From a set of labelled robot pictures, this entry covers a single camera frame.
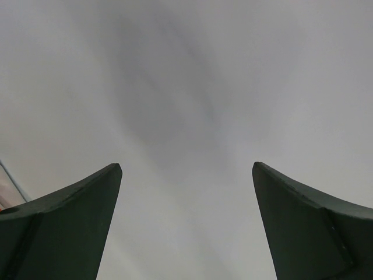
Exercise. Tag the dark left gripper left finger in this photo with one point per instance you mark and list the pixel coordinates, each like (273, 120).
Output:
(61, 235)

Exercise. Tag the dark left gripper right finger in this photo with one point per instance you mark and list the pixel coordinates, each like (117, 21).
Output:
(311, 234)

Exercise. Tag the aluminium frame rail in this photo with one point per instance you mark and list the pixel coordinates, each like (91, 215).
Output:
(11, 193)

